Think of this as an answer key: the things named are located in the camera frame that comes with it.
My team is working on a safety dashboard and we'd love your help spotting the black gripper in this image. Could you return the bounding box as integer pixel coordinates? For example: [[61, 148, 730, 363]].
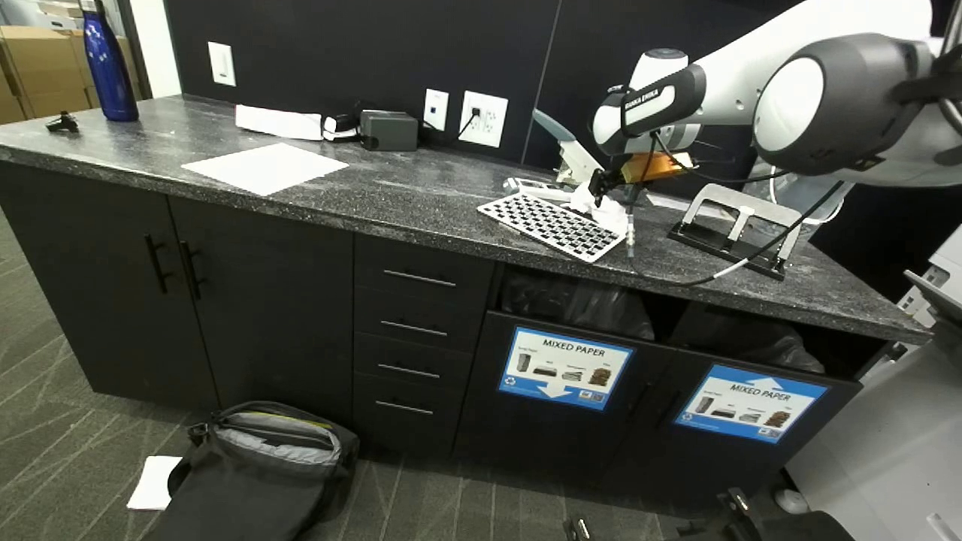
[[589, 155, 637, 220]]

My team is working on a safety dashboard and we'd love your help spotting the white paper ball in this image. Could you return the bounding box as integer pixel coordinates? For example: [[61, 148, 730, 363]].
[[567, 183, 639, 249]]

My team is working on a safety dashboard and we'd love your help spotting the black bin liner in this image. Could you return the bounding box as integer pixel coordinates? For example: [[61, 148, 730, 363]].
[[498, 267, 658, 344], [666, 300, 829, 377]]

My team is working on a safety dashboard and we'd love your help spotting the black counter cabinet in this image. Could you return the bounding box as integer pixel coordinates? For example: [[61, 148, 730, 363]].
[[0, 92, 936, 484]]

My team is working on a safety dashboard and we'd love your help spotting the checkerboard calibration board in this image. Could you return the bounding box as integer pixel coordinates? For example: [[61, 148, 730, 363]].
[[476, 189, 626, 267]]

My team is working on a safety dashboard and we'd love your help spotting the small white printed wrapper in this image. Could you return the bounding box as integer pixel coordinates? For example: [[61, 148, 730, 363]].
[[503, 175, 551, 199]]

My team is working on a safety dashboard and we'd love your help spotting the mixed paper sign down arrow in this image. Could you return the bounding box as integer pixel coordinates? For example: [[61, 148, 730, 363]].
[[497, 324, 637, 416]]

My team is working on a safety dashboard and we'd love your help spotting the clear plastic container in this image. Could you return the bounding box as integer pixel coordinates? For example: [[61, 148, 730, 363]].
[[764, 172, 856, 220]]

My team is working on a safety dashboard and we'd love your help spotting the black power adapter box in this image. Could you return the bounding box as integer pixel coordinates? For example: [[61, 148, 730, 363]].
[[358, 106, 419, 153]]

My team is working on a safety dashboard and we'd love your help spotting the mixed paper sign up arrow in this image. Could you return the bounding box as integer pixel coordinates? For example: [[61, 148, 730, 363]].
[[672, 361, 829, 447]]

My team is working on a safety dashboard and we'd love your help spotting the black cart leg white label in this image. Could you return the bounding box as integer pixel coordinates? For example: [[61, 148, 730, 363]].
[[719, 484, 854, 541]]

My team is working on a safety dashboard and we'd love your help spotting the white cart control box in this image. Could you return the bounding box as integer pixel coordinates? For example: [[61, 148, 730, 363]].
[[894, 222, 962, 337]]

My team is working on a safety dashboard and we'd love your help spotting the long white flat device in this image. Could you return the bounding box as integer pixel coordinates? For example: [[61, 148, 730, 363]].
[[232, 102, 342, 145]]

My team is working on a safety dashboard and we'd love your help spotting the flat white paper sheet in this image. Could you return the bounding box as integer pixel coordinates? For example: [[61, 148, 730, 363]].
[[179, 142, 350, 199]]

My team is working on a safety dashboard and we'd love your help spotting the dark grey backpack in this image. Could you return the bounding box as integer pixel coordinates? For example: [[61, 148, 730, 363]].
[[146, 399, 359, 541]]

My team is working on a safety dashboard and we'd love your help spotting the blue water bottle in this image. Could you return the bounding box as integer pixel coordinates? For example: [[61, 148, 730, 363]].
[[82, 6, 140, 127]]

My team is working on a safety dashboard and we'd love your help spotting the small white paper slip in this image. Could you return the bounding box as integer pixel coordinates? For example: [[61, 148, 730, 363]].
[[127, 453, 187, 515]]

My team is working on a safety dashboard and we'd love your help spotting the small black object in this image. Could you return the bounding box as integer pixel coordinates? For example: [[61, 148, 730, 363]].
[[43, 112, 83, 137]]

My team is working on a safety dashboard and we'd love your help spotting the tan cardboard box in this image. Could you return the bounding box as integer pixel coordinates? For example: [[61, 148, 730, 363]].
[[0, 25, 100, 128]]

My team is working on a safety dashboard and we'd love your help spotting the white tool teal handle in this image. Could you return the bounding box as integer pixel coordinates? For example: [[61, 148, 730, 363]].
[[529, 106, 605, 192]]

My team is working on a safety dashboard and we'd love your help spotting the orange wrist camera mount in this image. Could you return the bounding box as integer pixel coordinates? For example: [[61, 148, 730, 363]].
[[626, 148, 688, 189]]

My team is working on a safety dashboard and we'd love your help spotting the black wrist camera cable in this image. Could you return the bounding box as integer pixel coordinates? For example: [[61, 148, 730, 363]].
[[623, 123, 704, 189]]

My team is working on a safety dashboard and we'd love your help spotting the white double wall outlet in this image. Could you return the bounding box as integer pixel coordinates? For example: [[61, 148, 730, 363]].
[[456, 87, 512, 150]]

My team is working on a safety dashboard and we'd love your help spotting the black cable silver connector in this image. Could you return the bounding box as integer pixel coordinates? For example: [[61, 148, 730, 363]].
[[678, 177, 851, 291]]

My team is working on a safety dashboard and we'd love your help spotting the small white wall plate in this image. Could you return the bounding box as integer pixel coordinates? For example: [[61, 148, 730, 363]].
[[419, 87, 450, 133], [205, 40, 241, 89]]

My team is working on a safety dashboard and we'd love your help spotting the black drawer silver handle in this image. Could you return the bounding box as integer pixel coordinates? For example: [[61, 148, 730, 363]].
[[350, 233, 498, 309], [350, 298, 492, 355], [350, 388, 483, 453], [350, 344, 489, 399]]

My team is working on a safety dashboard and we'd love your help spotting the black cabinet door handle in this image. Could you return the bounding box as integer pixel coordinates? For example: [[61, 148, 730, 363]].
[[143, 233, 175, 298], [177, 239, 206, 300]]

